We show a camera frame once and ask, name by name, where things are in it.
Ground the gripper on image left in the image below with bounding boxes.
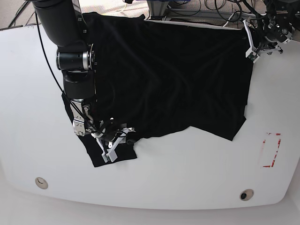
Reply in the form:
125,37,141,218
95,124,135,156

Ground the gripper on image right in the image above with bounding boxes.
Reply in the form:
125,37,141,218
243,20,283,56

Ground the black t-shirt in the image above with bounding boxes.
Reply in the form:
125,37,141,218
61,11,255,168

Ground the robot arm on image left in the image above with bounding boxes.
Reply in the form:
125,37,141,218
32,0,134,162

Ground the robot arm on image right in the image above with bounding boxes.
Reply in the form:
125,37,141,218
243,0,300,63

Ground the white table grommet left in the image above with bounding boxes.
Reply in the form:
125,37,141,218
35,177,48,190

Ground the red tape rectangle marking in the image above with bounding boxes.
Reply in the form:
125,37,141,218
260,133,282,168

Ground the table grommet hole right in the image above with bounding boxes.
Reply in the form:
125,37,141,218
240,189,254,201

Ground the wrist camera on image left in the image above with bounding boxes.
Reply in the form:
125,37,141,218
102,151,118,163

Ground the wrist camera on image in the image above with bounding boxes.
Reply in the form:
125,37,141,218
245,49,260,63
102,151,118,163

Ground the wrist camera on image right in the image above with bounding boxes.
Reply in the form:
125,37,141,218
245,49,260,63

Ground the white cable on floor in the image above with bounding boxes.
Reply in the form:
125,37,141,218
222,11,249,28

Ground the aluminium frame rail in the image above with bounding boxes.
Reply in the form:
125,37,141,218
146,0,266,30

